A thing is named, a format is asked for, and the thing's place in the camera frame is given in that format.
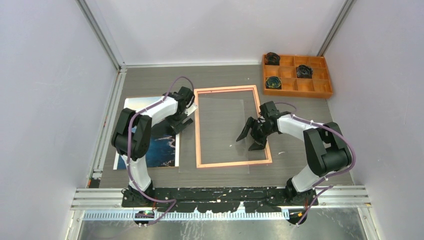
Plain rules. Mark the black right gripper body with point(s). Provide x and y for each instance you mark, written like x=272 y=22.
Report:
x=260 y=131

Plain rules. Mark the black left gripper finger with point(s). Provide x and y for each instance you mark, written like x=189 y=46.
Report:
x=178 y=127
x=186 y=122

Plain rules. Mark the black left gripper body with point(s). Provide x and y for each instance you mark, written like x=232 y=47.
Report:
x=177 y=117

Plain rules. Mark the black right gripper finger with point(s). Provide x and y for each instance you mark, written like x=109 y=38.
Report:
x=258 y=145
x=247 y=127

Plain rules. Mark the mountain landscape photo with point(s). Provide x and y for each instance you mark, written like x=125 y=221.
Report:
x=164 y=145

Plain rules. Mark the clear plastic sheet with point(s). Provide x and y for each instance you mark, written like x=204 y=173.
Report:
x=209 y=146

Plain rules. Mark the pink wooden picture frame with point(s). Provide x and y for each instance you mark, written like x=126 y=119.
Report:
x=249 y=94

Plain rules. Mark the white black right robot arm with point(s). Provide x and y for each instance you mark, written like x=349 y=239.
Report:
x=327 y=151

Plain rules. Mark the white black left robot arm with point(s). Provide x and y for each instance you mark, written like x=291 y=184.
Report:
x=132 y=134

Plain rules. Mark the blue green tape roll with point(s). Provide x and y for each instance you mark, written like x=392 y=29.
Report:
x=273 y=82

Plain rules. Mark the black tape roll middle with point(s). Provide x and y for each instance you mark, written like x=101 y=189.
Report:
x=304 y=72

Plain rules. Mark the orange compartment tray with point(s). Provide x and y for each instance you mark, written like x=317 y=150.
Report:
x=295 y=76

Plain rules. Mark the black tape roll top-left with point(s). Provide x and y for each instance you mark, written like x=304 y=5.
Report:
x=272 y=59

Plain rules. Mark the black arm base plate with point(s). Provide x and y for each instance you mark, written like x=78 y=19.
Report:
x=268 y=199

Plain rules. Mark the aluminium left rail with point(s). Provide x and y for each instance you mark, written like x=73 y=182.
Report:
x=106 y=128

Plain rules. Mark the aluminium rail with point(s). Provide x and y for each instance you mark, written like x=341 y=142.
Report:
x=104 y=204
x=106 y=128

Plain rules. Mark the aluminium front rail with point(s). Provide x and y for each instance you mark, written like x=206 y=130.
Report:
x=104 y=204

